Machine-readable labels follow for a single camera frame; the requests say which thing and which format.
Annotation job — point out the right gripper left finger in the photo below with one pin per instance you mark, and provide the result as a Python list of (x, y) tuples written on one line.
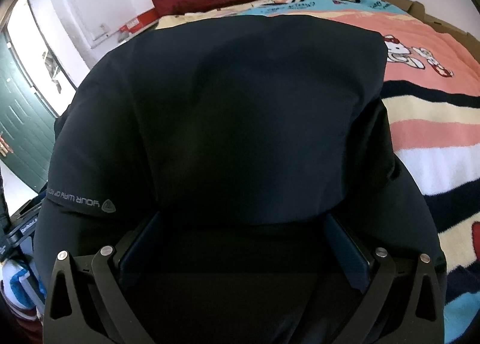
[(85, 303)]

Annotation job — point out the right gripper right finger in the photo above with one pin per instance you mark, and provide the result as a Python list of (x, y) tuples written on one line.
[(402, 298)]

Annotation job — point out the black hooded puffer jacket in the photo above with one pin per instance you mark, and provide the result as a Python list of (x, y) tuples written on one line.
[(241, 137)]

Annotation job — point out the green metal door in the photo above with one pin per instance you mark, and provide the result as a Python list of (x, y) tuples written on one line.
[(27, 126)]

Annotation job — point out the Hello Kitty striped blanket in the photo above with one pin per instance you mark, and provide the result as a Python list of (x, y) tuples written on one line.
[(431, 93)]

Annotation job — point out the red white box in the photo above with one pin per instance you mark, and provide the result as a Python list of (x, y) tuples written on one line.
[(140, 22)]

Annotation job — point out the brown cardboard sheet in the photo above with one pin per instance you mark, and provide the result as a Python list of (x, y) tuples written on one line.
[(417, 10)]

